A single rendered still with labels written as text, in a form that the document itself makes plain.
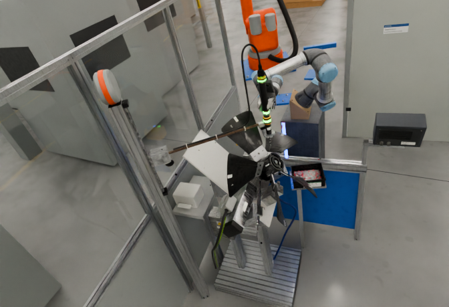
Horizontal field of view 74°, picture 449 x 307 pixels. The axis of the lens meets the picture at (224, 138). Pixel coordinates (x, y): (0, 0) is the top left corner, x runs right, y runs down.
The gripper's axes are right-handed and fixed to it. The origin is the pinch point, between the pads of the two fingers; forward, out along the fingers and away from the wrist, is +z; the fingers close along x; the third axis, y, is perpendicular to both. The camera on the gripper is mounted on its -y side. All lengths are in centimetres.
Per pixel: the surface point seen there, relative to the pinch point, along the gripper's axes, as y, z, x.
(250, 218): 48, 36, 4
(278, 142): 37.1, -17.0, -1.6
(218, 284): 147, 32, 47
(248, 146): 25.4, 3.9, 11.2
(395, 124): 32, -34, -67
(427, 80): 80, -182, -111
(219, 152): 32.6, 2.6, 31.7
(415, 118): 30, -38, -78
